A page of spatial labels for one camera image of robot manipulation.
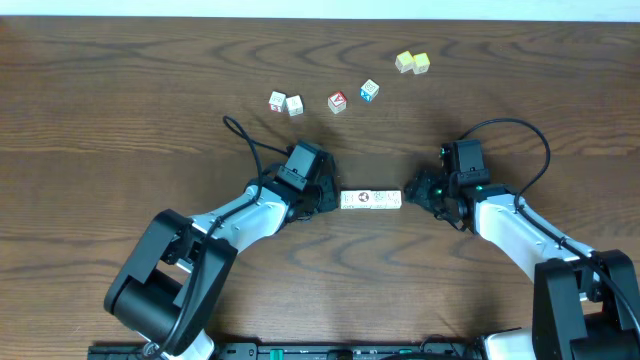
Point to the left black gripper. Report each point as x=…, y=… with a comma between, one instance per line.
x=324, y=188

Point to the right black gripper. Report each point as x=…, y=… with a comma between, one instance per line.
x=420, y=186

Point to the block with red emblem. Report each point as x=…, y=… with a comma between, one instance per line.
x=363, y=199

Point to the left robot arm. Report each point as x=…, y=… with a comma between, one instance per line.
x=167, y=289

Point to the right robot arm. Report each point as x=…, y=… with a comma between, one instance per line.
x=586, y=302

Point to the plain white block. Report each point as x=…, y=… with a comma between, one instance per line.
x=294, y=105

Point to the red letter A block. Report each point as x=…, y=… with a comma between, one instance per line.
x=337, y=102

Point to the white block red side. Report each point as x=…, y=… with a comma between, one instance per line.
x=277, y=102

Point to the blue and white block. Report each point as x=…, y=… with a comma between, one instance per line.
x=369, y=90

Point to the bright yellow block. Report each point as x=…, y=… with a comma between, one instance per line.
x=421, y=63

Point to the pale yellow block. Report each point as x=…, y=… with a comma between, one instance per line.
x=404, y=62

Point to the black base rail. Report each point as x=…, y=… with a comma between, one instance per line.
x=432, y=350

